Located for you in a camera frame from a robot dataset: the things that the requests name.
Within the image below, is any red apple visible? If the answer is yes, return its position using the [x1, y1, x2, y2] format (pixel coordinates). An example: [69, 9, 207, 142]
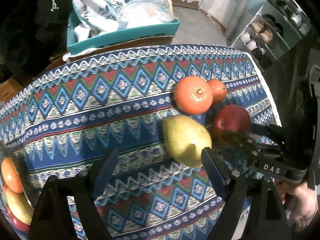
[6, 205, 32, 232]
[213, 104, 252, 143]

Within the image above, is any person's right hand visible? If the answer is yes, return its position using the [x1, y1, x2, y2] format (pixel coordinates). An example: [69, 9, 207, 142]
[275, 181, 319, 233]

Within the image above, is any patterned blue tablecloth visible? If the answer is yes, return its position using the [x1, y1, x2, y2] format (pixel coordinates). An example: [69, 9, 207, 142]
[0, 44, 282, 240]

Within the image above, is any white door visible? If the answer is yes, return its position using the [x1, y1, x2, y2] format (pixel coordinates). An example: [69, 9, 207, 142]
[200, 0, 250, 40]

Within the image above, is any teal cardboard box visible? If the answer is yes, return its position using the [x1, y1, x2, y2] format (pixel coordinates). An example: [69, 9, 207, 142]
[67, 0, 181, 53]

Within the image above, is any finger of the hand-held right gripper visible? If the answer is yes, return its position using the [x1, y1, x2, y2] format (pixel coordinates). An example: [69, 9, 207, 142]
[251, 124, 286, 146]
[219, 130, 258, 166]

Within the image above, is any shoe rack with shoes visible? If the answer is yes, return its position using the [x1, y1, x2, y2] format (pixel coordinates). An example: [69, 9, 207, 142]
[241, 0, 310, 68]

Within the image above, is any large orange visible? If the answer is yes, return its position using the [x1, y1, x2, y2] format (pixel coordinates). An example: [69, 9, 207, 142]
[1, 157, 23, 193]
[174, 76, 213, 115]

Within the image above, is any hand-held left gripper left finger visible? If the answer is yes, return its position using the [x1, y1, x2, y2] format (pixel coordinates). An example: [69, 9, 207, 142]
[27, 147, 119, 240]

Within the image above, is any clear plastic bag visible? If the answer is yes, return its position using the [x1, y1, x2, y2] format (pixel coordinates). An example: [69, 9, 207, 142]
[117, 0, 179, 29]

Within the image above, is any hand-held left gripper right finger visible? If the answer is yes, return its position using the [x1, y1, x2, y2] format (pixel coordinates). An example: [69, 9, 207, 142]
[201, 147, 292, 240]

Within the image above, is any brown cardboard box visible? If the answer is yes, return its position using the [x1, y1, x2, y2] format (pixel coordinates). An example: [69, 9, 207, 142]
[49, 34, 173, 62]

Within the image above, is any white printed rice bag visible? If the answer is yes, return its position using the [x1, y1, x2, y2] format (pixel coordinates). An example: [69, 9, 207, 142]
[41, 0, 125, 43]

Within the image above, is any black hooded coat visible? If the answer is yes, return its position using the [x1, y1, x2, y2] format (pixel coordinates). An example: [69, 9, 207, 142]
[0, 0, 73, 80]

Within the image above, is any grey shoe rack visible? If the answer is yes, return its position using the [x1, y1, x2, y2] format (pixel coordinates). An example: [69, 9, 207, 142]
[230, 0, 313, 70]

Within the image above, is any yellow-green pear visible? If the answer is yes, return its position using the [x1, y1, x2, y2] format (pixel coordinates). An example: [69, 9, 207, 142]
[5, 187, 34, 224]
[162, 115, 212, 168]

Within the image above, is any small tangerine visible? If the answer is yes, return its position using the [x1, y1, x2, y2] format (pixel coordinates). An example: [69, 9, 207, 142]
[207, 79, 227, 105]

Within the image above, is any green glass bowl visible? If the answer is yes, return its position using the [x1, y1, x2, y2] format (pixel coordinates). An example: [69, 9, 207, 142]
[0, 140, 35, 233]

